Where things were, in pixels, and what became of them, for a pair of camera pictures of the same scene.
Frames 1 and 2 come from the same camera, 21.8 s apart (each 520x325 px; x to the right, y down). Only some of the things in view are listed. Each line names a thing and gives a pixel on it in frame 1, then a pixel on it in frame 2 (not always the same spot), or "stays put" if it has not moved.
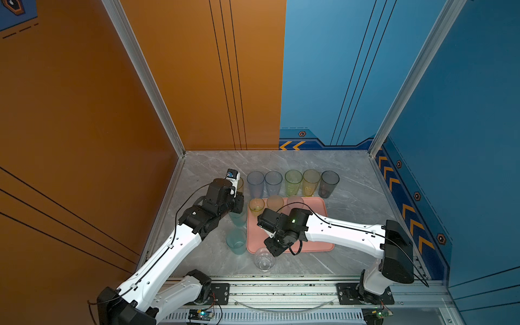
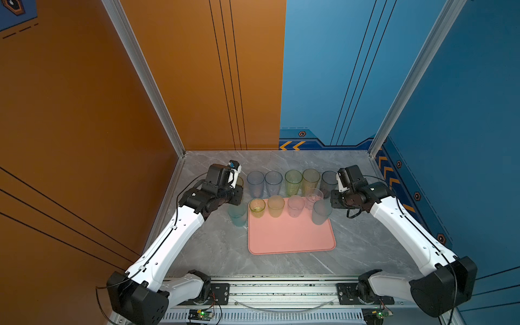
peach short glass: x=275 y=202 stays put
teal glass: x=236 y=240 -> x=321 y=210
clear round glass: x=264 y=260 -> x=312 y=196
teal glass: x=240 y=219 stays put
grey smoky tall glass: x=329 y=180 stays put
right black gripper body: x=277 y=242 -> x=342 y=200
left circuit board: x=200 y=315 stays put
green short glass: x=256 y=206 stays put
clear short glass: x=295 y=202 stays put
